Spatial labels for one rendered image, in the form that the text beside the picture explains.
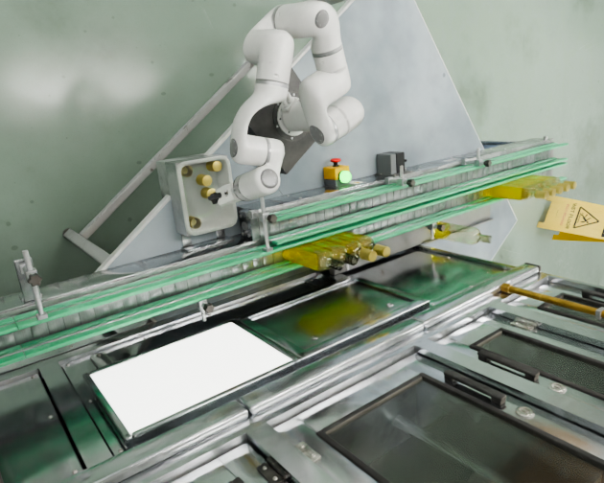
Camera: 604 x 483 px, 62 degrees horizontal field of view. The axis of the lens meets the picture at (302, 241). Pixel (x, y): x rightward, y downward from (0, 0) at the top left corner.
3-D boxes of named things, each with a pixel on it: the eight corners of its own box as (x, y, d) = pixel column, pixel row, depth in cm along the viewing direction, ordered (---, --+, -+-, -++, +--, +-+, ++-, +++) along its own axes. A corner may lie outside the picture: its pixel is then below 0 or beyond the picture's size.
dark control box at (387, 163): (376, 173, 205) (391, 174, 198) (375, 153, 202) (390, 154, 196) (390, 170, 209) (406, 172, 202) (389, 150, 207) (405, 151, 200)
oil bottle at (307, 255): (283, 259, 168) (322, 273, 151) (281, 243, 167) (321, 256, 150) (296, 255, 171) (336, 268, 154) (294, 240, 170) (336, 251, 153)
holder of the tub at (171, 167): (179, 248, 160) (190, 253, 153) (164, 162, 152) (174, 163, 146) (227, 236, 169) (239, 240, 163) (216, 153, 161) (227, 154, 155)
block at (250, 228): (240, 238, 165) (251, 241, 159) (236, 210, 162) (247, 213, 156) (249, 236, 167) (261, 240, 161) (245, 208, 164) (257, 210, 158)
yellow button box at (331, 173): (323, 185, 190) (336, 187, 184) (321, 166, 187) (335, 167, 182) (337, 182, 193) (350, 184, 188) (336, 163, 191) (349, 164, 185)
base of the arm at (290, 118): (265, 105, 162) (292, 103, 150) (290, 81, 166) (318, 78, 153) (290, 143, 170) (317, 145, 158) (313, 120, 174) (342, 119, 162)
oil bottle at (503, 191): (482, 195, 229) (543, 203, 206) (482, 184, 227) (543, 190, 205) (490, 194, 232) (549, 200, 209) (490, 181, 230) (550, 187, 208)
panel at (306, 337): (83, 384, 126) (127, 452, 99) (81, 374, 125) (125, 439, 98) (353, 282, 175) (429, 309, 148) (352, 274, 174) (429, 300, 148)
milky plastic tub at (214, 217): (176, 233, 158) (188, 238, 151) (164, 161, 151) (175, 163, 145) (225, 220, 167) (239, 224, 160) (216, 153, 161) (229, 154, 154)
